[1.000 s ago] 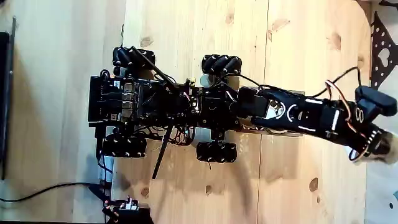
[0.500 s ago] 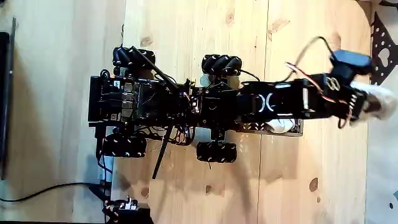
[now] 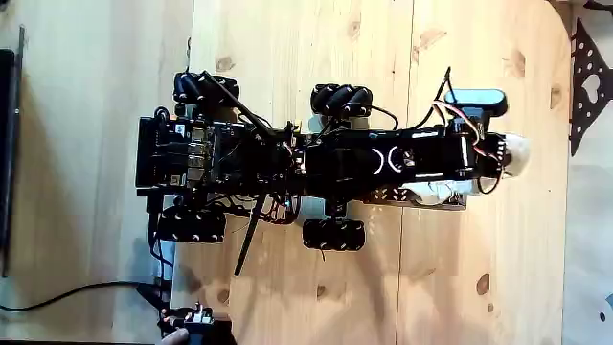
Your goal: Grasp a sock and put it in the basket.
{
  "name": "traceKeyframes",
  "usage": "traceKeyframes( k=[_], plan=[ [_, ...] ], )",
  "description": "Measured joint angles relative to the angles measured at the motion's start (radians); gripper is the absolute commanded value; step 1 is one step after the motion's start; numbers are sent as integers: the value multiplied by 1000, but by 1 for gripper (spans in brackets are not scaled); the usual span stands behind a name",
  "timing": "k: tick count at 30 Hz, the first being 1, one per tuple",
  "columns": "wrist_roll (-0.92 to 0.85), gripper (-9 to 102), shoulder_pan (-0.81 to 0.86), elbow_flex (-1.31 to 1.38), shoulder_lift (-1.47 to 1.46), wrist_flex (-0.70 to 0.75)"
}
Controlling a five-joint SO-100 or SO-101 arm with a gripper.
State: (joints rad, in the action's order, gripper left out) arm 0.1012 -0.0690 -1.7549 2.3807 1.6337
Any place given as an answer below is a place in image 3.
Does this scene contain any black leader arm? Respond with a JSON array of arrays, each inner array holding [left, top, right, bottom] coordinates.
[[156, 277, 237, 345]]

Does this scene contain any person's hand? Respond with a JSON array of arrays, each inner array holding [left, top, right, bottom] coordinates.
[[159, 327, 191, 345]]

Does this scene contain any black perforated sheet with heart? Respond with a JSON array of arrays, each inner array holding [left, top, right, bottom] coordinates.
[[568, 17, 613, 157]]

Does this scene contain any black mecanum wheel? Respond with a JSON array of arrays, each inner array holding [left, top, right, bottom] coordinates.
[[309, 82, 375, 118], [156, 205, 228, 245], [172, 71, 240, 108], [301, 216, 367, 252]]

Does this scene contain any black diagonal rod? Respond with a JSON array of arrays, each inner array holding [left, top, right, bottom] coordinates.
[[197, 70, 278, 141]]

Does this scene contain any black flat panel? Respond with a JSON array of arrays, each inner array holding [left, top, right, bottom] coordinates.
[[0, 26, 27, 279]]

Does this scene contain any black oval camera box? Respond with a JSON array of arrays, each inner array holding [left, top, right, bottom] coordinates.
[[443, 87, 509, 121]]

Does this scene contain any black power cable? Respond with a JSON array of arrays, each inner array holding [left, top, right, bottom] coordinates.
[[0, 280, 160, 313]]

